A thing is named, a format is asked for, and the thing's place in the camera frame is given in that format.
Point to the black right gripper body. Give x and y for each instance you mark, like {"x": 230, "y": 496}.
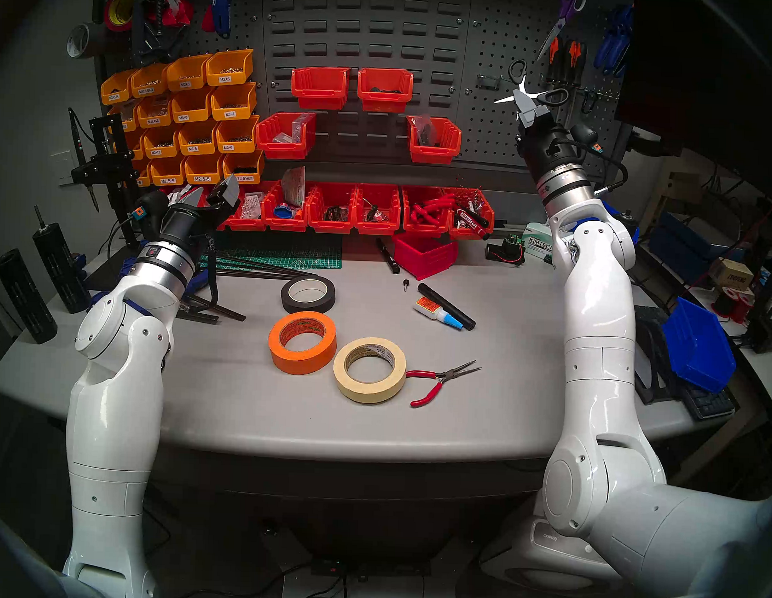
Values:
{"x": 546, "y": 149}

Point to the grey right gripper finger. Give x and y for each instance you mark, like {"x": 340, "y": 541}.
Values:
{"x": 530, "y": 111}

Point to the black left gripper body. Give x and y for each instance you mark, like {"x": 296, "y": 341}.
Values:
{"x": 183, "y": 224}

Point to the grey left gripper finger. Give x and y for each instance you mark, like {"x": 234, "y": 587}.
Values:
{"x": 194, "y": 198}
{"x": 225, "y": 196}

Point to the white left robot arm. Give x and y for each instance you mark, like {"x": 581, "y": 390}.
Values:
{"x": 114, "y": 405}

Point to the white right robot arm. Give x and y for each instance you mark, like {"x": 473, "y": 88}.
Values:
{"x": 599, "y": 347}

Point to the metal pegboard hook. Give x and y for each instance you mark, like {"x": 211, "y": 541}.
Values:
{"x": 479, "y": 83}

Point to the black tape roll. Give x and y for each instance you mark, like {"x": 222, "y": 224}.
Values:
{"x": 307, "y": 309}

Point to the orange tape roll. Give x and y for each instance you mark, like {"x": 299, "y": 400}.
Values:
{"x": 280, "y": 354}

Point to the red tape roll yellow core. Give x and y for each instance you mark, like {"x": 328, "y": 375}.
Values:
{"x": 109, "y": 8}

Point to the beige masking tape roll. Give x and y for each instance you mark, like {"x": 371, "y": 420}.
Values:
{"x": 342, "y": 376}

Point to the white plastic bag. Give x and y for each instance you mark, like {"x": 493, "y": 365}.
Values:
{"x": 175, "y": 195}

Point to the small printed parts bag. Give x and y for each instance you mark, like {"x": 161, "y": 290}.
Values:
{"x": 252, "y": 206}

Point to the yellow parts bin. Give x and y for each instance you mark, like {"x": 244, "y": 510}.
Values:
{"x": 229, "y": 70}
{"x": 144, "y": 174}
{"x": 245, "y": 165}
{"x": 191, "y": 108}
{"x": 154, "y": 113}
{"x": 114, "y": 90}
{"x": 187, "y": 75}
{"x": 197, "y": 140}
{"x": 147, "y": 84}
{"x": 136, "y": 146}
{"x": 237, "y": 137}
{"x": 168, "y": 173}
{"x": 203, "y": 170}
{"x": 233, "y": 104}
{"x": 160, "y": 145}
{"x": 126, "y": 119}

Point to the red shelf bin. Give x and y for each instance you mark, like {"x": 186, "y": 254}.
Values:
{"x": 464, "y": 233}
{"x": 377, "y": 228}
{"x": 284, "y": 225}
{"x": 240, "y": 224}
{"x": 330, "y": 227}
{"x": 420, "y": 231}

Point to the black carabiner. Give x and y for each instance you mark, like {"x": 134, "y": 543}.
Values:
{"x": 588, "y": 101}

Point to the small blue part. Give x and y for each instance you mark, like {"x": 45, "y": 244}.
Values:
{"x": 285, "y": 213}

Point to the metal tool rack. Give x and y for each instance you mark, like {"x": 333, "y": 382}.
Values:
{"x": 595, "y": 92}

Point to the clear zip bag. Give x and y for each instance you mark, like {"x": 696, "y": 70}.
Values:
{"x": 294, "y": 185}

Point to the black soldering stand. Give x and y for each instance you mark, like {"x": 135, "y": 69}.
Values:
{"x": 116, "y": 166}

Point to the blue plastic bin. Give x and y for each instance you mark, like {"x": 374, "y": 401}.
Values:
{"x": 613, "y": 207}
{"x": 696, "y": 347}

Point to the green cutting mat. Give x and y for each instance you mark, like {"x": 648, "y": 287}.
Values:
{"x": 299, "y": 254}

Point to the Kimtech tissue box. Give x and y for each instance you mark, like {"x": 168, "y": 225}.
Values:
{"x": 538, "y": 245}

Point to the red Marks-A-Lot marker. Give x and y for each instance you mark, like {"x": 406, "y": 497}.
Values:
{"x": 472, "y": 219}

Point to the clear bag black parts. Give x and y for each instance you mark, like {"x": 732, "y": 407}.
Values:
{"x": 426, "y": 131}

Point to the small circuit board device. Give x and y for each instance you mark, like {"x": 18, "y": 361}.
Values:
{"x": 504, "y": 252}

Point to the tall black bottle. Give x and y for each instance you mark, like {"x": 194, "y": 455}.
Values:
{"x": 629, "y": 222}

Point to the black cylinder with rod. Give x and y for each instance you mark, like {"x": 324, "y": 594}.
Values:
{"x": 59, "y": 265}

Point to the dark blue crate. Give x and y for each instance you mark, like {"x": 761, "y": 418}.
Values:
{"x": 672, "y": 242}

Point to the loose red plastic bin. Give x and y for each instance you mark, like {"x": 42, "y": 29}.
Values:
{"x": 425, "y": 259}

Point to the slim black pen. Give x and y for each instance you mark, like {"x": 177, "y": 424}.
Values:
{"x": 387, "y": 256}

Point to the black monitor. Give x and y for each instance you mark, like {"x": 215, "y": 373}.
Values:
{"x": 703, "y": 73}

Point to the black ribbed cylinder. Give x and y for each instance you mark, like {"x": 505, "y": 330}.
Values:
{"x": 23, "y": 295}

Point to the thick black marker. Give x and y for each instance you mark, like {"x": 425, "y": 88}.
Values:
{"x": 443, "y": 300}

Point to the blue and red hanging tool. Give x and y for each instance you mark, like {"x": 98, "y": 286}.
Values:
{"x": 220, "y": 12}

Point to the red and black hanging clamp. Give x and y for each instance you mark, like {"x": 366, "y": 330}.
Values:
{"x": 175, "y": 11}

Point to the glue bottle with blue cap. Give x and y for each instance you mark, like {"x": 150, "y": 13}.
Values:
{"x": 430, "y": 308}

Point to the small cardboard box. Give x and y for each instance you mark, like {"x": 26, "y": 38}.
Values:
{"x": 734, "y": 274}

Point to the black desk device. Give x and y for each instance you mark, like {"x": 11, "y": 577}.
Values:
{"x": 766, "y": 330}

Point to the black keyboard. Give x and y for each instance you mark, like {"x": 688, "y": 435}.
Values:
{"x": 707, "y": 404}

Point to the black power strip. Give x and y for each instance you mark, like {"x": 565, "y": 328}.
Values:
{"x": 364, "y": 569}

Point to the white air purifier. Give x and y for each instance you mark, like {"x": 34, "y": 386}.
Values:
{"x": 529, "y": 546}

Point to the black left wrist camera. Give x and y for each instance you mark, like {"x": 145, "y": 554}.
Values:
{"x": 146, "y": 211}

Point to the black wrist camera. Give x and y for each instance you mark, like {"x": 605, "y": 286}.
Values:
{"x": 584, "y": 135}
{"x": 146, "y": 211}

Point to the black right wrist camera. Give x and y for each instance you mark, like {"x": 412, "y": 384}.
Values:
{"x": 584, "y": 135}

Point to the red wall bin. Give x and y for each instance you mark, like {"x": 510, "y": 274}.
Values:
{"x": 385, "y": 93}
{"x": 433, "y": 153}
{"x": 281, "y": 148}
{"x": 319, "y": 91}

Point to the grey pegboard wall panel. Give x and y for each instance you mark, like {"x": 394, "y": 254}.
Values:
{"x": 433, "y": 25}

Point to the white wall plate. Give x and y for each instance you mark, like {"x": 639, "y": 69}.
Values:
{"x": 62, "y": 167}

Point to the grey duct tape roll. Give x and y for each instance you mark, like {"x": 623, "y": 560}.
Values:
{"x": 95, "y": 39}

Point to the black frame stand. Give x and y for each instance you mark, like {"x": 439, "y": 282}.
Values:
{"x": 649, "y": 348}

